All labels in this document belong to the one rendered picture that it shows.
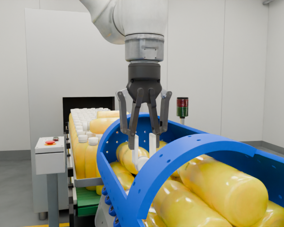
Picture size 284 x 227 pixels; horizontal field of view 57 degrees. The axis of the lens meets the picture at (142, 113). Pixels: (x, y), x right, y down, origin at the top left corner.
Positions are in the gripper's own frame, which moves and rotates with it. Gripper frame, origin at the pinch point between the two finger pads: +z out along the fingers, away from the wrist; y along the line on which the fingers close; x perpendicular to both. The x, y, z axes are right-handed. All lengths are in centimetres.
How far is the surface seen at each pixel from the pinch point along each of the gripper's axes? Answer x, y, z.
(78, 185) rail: 36.3, -13.5, 21.1
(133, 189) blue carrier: -18.3, -7.5, 1.9
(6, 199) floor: 266, -84, 117
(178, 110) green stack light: 66, 39, -3
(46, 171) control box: 39.4, -24.7, 16.0
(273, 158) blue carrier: -27.3, 12.1, -4.3
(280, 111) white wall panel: 343, 379, 34
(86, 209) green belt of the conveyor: 33.7, -11.0, 29.5
